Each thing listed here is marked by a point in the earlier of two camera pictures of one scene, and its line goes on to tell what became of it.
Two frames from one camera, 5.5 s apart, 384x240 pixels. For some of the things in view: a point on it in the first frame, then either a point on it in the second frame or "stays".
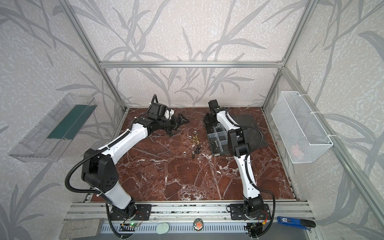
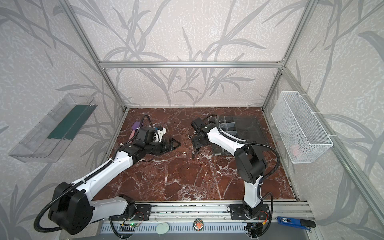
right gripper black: x=210 y=120 -> x=197 y=140
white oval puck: x=162 y=228 stays
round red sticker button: x=198 y=224 stays
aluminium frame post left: x=72 y=14 stays
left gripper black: x=172 y=124 -> x=162 y=146
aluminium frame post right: x=309 y=8 stays
